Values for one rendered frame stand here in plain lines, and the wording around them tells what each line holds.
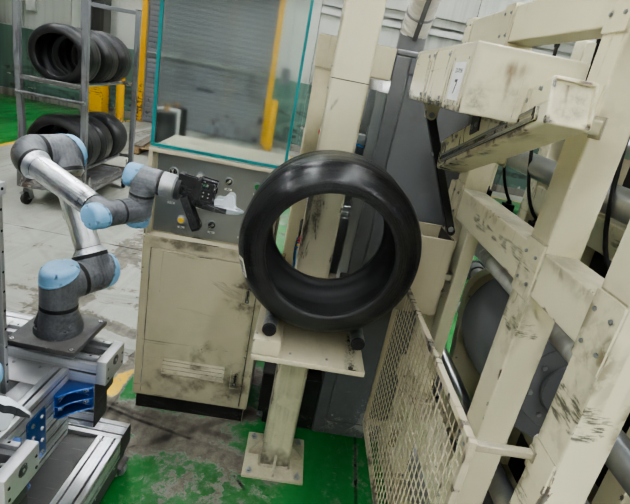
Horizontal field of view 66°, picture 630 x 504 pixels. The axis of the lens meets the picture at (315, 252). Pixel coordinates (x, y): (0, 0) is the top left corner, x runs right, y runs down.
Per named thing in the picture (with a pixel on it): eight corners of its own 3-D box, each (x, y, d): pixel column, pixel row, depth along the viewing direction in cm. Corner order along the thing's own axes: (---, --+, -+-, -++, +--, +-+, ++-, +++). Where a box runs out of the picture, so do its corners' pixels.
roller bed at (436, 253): (387, 287, 200) (405, 218, 190) (422, 293, 201) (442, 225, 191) (395, 309, 182) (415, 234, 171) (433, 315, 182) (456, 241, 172)
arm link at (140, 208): (108, 223, 148) (113, 189, 143) (137, 217, 157) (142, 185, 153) (126, 234, 145) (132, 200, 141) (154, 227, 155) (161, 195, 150)
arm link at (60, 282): (29, 301, 156) (28, 263, 151) (67, 289, 167) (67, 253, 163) (53, 315, 151) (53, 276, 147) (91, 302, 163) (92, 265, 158)
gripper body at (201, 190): (216, 186, 143) (176, 174, 142) (210, 213, 146) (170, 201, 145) (221, 181, 151) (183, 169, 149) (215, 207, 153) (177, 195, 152)
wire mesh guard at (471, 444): (362, 421, 211) (401, 275, 187) (366, 422, 211) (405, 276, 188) (392, 654, 127) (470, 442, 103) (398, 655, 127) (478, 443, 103)
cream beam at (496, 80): (405, 98, 161) (417, 51, 156) (479, 112, 162) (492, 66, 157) (454, 113, 104) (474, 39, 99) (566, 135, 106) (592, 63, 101)
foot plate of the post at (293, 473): (248, 433, 235) (250, 426, 233) (303, 441, 236) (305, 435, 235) (240, 476, 209) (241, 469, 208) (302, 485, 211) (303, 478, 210)
